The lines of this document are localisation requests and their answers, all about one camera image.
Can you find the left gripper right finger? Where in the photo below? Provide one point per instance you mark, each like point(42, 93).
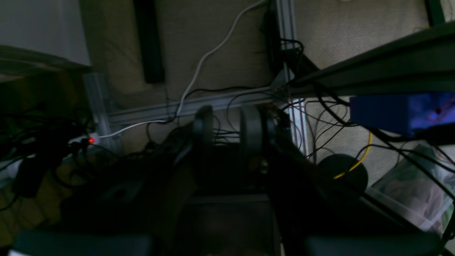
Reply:
point(251, 133)

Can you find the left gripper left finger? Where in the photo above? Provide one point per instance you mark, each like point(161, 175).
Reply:
point(200, 138)

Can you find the blue box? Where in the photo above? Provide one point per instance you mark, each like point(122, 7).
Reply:
point(403, 114)

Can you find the clear plastic bin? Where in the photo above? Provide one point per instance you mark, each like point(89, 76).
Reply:
point(412, 194)

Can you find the aluminium frame rail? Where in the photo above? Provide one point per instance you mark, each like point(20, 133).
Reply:
point(109, 124)

